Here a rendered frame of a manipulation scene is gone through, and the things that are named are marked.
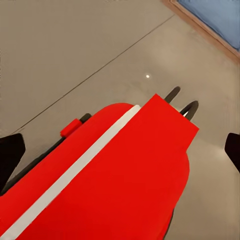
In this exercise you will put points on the sofa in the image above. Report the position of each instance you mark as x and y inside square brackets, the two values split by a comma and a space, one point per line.
[220, 18]

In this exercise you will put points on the radio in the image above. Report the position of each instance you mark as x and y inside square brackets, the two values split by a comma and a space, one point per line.
[116, 175]

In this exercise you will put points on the coffee table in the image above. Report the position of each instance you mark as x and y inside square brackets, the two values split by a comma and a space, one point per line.
[62, 59]

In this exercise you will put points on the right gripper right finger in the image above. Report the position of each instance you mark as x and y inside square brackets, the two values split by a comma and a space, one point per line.
[232, 149]

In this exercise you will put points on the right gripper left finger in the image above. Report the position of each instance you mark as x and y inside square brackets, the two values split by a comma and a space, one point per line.
[12, 148]

